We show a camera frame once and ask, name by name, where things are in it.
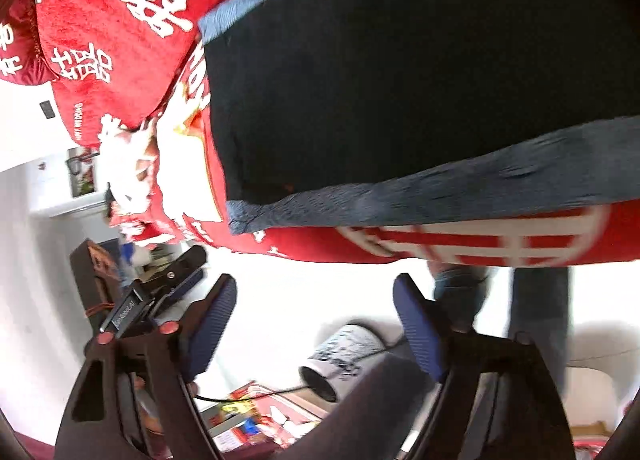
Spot dark wooden box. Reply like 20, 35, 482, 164
70, 239, 120, 334

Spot white ink-painted cylinder vase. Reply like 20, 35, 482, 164
298, 323, 387, 404

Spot red blanket white characters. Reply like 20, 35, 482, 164
37, 0, 639, 267

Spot black pants blue patterned waistband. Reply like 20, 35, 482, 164
200, 0, 639, 234

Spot red satin pillow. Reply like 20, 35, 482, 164
0, 0, 58, 86

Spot colourful books stack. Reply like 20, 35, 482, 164
201, 382, 329, 457

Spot black cable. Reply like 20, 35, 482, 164
193, 333, 409, 404

